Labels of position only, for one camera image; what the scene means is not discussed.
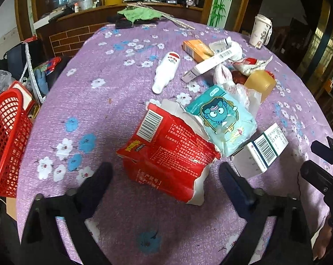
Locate torn red cardboard box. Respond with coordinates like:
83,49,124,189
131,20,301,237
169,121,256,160
117,99,221,206

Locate red plastic basket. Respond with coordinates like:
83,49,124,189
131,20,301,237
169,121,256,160
0,89,33,198

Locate white red toothpaste tube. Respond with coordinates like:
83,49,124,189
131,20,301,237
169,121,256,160
151,51,180,95

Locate black wallet on table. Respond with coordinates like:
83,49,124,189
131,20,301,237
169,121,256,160
107,14,158,29

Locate orange cardboard box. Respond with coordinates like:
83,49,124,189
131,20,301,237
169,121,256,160
182,40,214,63

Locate person's right hand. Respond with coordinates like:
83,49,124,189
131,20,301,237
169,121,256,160
312,222,332,260

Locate white blue barcode box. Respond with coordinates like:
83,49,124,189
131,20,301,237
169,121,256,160
231,123,288,179

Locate long white toothpaste box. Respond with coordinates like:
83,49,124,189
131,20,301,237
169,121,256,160
181,42,243,83

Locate white plastic bag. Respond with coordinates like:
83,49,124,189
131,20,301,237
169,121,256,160
213,64,262,118

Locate purple floral tablecloth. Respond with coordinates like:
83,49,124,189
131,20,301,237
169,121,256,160
17,22,333,264

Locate teal cartoon tissue pack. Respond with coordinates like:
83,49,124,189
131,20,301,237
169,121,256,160
186,85,257,157

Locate wooden counter cabinet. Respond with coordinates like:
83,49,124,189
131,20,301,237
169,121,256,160
36,3,203,58

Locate bamboo painted pillar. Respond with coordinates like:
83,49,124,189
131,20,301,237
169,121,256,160
207,0,232,29

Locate red white snack wrapper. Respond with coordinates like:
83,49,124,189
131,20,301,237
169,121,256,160
232,56,273,77

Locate yellow tin on counter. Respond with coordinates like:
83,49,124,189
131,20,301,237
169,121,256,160
104,0,123,6

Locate green cloth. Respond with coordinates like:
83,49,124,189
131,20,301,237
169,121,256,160
117,7,162,23

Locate yellow plastic container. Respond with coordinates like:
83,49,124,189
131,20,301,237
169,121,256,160
245,70,276,103

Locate white floral tumbler cup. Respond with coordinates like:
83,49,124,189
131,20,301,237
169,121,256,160
249,14,273,49

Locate red white box on chair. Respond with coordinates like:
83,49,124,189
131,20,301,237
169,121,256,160
9,81,36,114

